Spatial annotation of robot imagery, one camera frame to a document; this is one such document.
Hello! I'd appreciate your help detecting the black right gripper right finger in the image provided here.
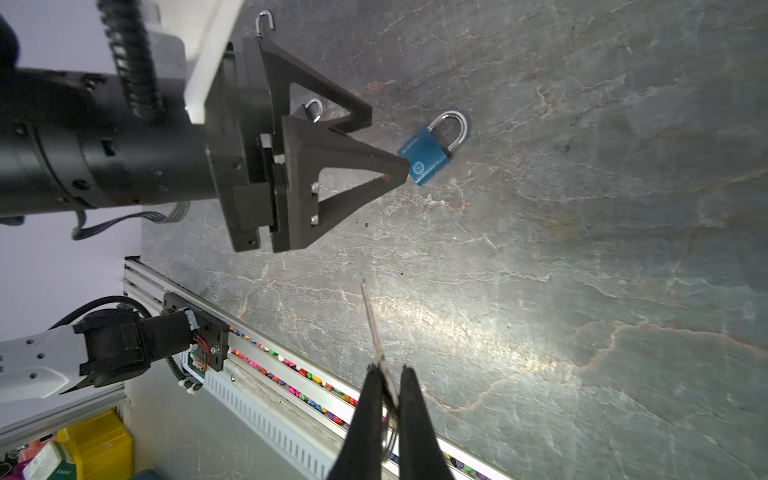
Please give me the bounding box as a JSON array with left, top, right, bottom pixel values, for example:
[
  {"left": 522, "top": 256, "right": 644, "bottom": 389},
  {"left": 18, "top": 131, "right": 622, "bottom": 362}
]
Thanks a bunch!
[{"left": 399, "top": 366, "right": 453, "bottom": 480}]

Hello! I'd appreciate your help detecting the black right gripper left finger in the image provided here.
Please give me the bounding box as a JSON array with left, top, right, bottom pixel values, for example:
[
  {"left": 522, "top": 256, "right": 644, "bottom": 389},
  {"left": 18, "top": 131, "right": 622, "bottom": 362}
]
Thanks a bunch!
[{"left": 327, "top": 364, "right": 384, "bottom": 480}]

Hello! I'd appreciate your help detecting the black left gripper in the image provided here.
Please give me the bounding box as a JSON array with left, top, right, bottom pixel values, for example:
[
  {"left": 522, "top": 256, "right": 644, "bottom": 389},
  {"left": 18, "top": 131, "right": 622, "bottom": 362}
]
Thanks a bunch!
[{"left": 204, "top": 37, "right": 410, "bottom": 252}]

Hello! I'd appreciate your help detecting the small black padlock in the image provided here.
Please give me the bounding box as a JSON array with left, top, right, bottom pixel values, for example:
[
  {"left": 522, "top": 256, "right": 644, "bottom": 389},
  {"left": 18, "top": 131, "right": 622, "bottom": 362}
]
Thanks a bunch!
[{"left": 303, "top": 98, "right": 324, "bottom": 123}]

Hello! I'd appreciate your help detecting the blue padlock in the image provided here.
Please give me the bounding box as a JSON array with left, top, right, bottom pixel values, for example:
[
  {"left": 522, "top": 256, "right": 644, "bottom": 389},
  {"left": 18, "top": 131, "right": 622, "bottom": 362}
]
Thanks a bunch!
[{"left": 397, "top": 110, "right": 469, "bottom": 186}]

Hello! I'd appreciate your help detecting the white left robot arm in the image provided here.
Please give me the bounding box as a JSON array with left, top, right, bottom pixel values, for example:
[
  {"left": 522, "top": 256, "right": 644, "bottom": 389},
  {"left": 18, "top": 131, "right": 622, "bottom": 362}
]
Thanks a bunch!
[{"left": 1, "top": 1, "right": 410, "bottom": 252}]

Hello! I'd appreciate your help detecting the yellow storage bin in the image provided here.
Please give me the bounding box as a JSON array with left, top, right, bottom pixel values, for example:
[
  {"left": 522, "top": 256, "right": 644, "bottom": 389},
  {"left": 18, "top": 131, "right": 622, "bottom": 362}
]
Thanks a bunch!
[{"left": 56, "top": 409, "right": 134, "bottom": 480}]

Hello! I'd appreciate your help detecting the white ventilated cable duct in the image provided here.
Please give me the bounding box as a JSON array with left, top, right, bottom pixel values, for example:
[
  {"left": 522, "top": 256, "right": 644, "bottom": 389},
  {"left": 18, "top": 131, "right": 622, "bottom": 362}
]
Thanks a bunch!
[{"left": 204, "top": 364, "right": 337, "bottom": 479}]

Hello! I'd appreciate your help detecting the aluminium front mounting rail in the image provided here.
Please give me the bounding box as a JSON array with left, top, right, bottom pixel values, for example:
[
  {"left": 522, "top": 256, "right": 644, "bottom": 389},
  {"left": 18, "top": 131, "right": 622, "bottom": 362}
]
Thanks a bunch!
[{"left": 122, "top": 256, "right": 511, "bottom": 480}]

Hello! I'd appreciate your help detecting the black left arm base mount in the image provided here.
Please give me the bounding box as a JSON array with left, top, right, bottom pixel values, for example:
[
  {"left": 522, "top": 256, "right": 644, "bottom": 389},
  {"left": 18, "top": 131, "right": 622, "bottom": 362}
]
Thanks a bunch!
[{"left": 163, "top": 293, "right": 230, "bottom": 372}]

